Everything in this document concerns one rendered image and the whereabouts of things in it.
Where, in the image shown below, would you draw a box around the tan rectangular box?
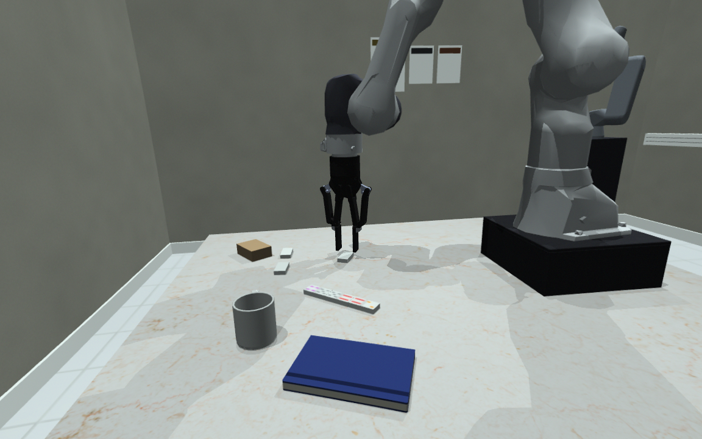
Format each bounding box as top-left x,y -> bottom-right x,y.
236,239 -> 272,262

